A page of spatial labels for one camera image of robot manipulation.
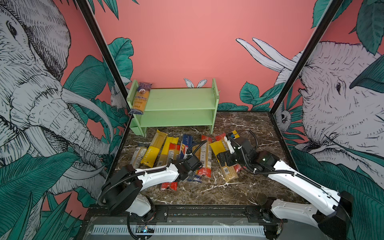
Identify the yellow label spaghetti bag far-left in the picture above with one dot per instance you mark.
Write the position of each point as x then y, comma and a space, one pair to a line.
154, 149

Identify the black frame post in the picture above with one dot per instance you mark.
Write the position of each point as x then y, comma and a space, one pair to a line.
88, 15
321, 28

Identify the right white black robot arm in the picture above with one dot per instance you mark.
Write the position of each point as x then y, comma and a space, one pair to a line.
327, 210

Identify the red spaghetti bag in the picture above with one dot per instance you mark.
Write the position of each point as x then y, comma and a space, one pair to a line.
205, 158
221, 137
173, 154

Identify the left black frame post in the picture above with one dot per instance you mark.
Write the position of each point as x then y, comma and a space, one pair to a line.
88, 15

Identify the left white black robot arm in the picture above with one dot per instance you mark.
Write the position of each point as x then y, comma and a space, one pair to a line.
122, 192

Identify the right black frame post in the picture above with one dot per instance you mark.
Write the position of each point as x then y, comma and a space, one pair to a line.
321, 28

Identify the green two-tier shelf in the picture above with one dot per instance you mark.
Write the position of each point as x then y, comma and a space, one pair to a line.
180, 107

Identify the yellow spaghetti bag centre-right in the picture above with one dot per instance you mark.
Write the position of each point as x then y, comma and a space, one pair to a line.
229, 172

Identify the dark blue pasta box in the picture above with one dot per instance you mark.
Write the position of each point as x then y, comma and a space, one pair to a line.
187, 141

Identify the blue yellow spaghetti bag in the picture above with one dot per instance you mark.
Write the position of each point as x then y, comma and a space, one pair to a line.
141, 98

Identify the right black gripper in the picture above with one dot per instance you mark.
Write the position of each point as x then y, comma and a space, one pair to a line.
228, 156

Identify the blue-end yellow spaghetti bag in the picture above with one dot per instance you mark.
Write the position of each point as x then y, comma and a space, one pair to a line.
195, 177

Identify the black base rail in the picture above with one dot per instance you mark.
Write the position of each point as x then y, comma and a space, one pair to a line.
207, 213

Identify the yellow spaghetti bag left long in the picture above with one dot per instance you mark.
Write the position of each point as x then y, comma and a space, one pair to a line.
165, 150

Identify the yellow spaghetti bag far-right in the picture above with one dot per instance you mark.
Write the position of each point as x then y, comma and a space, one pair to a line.
234, 135

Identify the clear white label spaghetti bag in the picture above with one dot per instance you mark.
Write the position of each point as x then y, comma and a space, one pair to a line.
138, 156

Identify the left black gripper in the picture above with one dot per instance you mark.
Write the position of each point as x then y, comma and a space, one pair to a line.
180, 163

